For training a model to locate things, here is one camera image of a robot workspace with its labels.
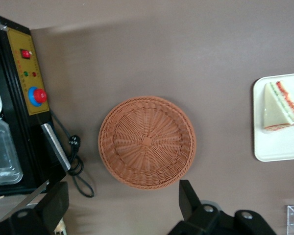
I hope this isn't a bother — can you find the black power cable with plug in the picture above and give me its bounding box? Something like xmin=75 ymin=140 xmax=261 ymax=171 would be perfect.
xmin=50 ymin=110 xmax=95 ymax=199

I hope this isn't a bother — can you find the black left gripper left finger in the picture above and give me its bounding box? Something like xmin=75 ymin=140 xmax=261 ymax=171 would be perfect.
xmin=0 ymin=181 xmax=69 ymax=235

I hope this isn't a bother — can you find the round brown wicker basket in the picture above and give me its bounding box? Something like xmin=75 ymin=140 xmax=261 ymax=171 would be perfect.
xmin=98 ymin=96 xmax=197 ymax=190

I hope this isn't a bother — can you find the triangular sandwich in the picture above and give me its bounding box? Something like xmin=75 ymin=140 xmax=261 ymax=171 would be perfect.
xmin=261 ymin=80 xmax=294 ymax=134

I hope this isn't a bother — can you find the black sealing machine yellow panel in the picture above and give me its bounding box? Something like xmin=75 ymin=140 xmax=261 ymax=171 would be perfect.
xmin=0 ymin=15 xmax=72 ymax=223

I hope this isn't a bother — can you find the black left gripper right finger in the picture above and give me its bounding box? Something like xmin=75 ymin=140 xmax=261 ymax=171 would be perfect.
xmin=171 ymin=180 xmax=277 ymax=235

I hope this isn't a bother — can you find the clear plastic food container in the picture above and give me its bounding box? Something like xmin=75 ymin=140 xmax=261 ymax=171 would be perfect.
xmin=0 ymin=119 xmax=24 ymax=187

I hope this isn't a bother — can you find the beige plastic tray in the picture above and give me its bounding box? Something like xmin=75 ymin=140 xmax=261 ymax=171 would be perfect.
xmin=253 ymin=72 xmax=294 ymax=163

